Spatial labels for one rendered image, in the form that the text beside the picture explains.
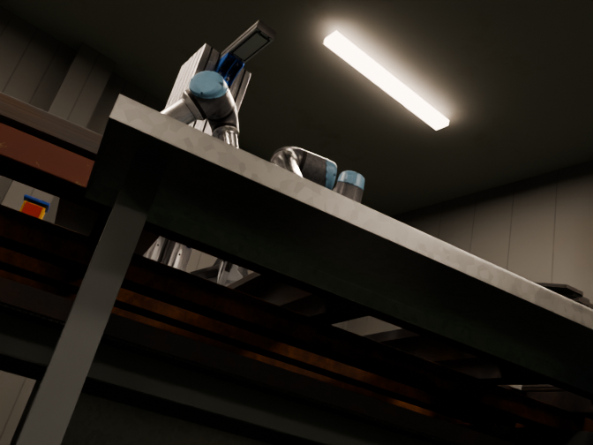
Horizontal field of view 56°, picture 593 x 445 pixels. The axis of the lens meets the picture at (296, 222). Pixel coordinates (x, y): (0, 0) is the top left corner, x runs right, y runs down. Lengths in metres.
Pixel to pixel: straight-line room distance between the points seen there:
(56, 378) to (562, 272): 4.32
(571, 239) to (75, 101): 4.07
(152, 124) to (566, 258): 4.32
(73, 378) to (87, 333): 0.05
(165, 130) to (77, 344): 0.25
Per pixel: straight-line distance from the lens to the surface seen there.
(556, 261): 4.78
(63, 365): 0.65
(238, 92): 2.59
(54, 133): 0.94
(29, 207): 1.49
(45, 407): 0.65
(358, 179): 1.52
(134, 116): 0.61
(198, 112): 1.90
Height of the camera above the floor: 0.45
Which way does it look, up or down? 23 degrees up
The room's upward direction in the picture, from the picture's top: 15 degrees clockwise
